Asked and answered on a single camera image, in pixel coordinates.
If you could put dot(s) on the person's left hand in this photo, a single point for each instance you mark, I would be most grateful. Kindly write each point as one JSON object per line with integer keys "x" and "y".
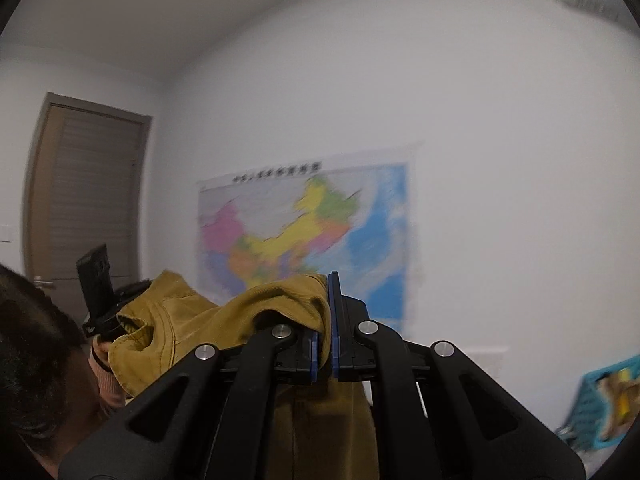
{"x": 110, "y": 390}

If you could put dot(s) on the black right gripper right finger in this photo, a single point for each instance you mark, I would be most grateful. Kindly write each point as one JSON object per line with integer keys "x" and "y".
{"x": 437, "y": 414}

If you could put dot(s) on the turquoise plastic storage basket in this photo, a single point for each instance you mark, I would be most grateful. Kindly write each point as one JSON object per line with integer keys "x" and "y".
{"x": 605, "y": 407}

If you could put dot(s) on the colourful wall map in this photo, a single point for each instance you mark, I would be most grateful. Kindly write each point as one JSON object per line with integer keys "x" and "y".
{"x": 349, "y": 214}

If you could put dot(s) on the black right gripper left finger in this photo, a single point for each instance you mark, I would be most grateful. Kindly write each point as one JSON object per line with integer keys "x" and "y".
{"x": 208, "y": 417}

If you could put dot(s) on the mustard yellow garment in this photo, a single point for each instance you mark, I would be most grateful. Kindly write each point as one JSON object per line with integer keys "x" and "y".
{"x": 323, "y": 431}

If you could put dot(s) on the brown wooden door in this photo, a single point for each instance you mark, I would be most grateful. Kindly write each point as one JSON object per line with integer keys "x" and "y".
{"x": 83, "y": 190}

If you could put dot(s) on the person's dark-haired head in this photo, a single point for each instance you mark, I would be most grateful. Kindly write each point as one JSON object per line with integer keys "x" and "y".
{"x": 50, "y": 399}

